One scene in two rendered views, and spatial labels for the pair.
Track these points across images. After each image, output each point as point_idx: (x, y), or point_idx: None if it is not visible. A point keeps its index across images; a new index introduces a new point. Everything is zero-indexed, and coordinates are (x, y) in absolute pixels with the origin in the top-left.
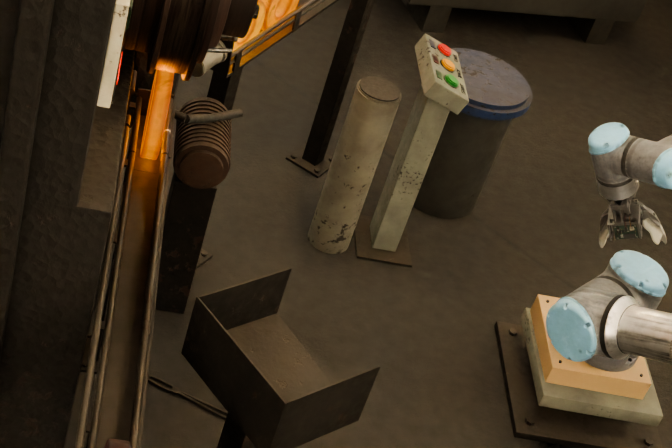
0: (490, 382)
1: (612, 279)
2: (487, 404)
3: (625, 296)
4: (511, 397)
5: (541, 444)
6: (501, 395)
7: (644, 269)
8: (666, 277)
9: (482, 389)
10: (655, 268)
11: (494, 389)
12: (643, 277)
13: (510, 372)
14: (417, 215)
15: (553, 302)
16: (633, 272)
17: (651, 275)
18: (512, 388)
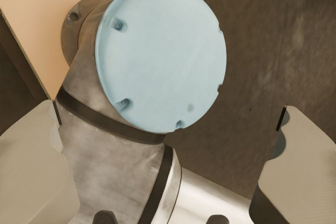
0: (4, 81)
1: (115, 129)
2: (14, 112)
3: (154, 222)
4: (35, 98)
5: None
6: (24, 92)
7: (184, 68)
8: (224, 59)
9: (0, 96)
10: (205, 43)
11: (13, 88)
12: (183, 102)
13: (20, 63)
14: None
15: None
16: (161, 103)
17: (198, 79)
18: (31, 86)
